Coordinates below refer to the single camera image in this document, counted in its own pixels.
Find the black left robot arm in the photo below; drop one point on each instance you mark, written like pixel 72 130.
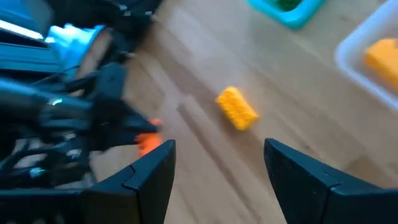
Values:
pixel 109 77

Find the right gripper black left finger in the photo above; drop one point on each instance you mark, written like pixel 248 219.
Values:
pixel 146 186

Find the black aluminium table frame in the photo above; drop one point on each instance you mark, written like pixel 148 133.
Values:
pixel 25 57

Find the teal plastic bin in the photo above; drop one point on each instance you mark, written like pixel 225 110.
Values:
pixel 292 20

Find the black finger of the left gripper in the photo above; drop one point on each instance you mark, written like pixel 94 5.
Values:
pixel 118 143
pixel 136 124

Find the orange toy brick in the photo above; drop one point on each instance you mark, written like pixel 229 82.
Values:
pixel 149 141

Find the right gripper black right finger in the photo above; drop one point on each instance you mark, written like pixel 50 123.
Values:
pixel 311 199

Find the yellow toy brick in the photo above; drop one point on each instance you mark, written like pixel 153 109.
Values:
pixel 384 62
pixel 236 109

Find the clear plastic bin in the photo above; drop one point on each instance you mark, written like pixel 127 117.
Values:
pixel 348 59

